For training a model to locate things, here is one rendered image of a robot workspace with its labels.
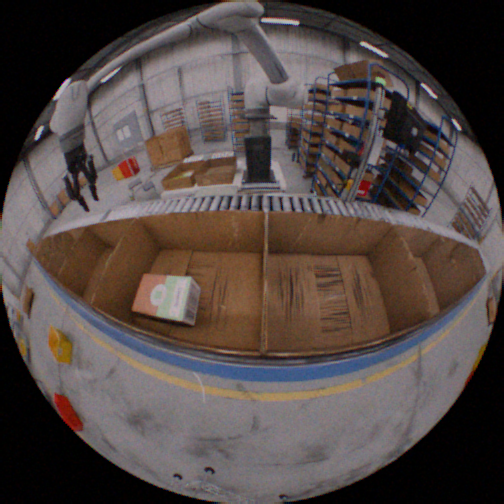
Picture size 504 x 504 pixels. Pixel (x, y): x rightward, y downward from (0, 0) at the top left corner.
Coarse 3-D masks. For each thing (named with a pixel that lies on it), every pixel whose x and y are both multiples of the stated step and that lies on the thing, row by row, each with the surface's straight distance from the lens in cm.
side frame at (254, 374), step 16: (464, 304) 126; (96, 320) 65; (448, 320) 90; (112, 336) 56; (128, 336) 51; (416, 336) 62; (144, 352) 46; (160, 352) 43; (384, 352) 49; (400, 352) 55; (192, 368) 39; (208, 368) 37; (224, 368) 36; (240, 368) 36; (256, 368) 36; (272, 368) 36; (288, 368) 36; (304, 368) 37; (320, 368) 38; (336, 368) 40; (352, 368) 43
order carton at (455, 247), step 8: (448, 240) 101; (456, 240) 114; (456, 248) 123; (456, 256) 123; (464, 256) 121; (456, 264) 123; (464, 264) 121; (464, 272) 121; (472, 272) 120; (464, 280) 121; (472, 280) 120; (464, 288) 122; (472, 288) 101
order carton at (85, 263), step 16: (96, 224) 75; (112, 224) 65; (128, 224) 58; (80, 240) 83; (96, 240) 87; (112, 240) 77; (80, 256) 83; (96, 256) 87; (64, 272) 81; (80, 272) 84; (96, 272) 83; (64, 288) 65; (80, 288) 84
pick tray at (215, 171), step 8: (208, 160) 151; (216, 160) 150; (224, 160) 148; (232, 160) 147; (200, 168) 131; (208, 168) 150; (216, 168) 147; (224, 168) 143; (232, 168) 116; (200, 176) 116; (208, 176) 115; (216, 176) 113; (224, 176) 112; (232, 176) 114; (200, 184) 120; (208, 184) 118; (216, 184) 116; (224, 184) 115
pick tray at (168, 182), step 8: (200, 160) 154; (176, 168) 158; (184, 168) 163; (192, 168) 160; (168, 176) 145; (176, 176) 156; (192, 176) 123; (168, 184) 131; (176, 184) 128; (184, 184) 125; (192, 184) 122
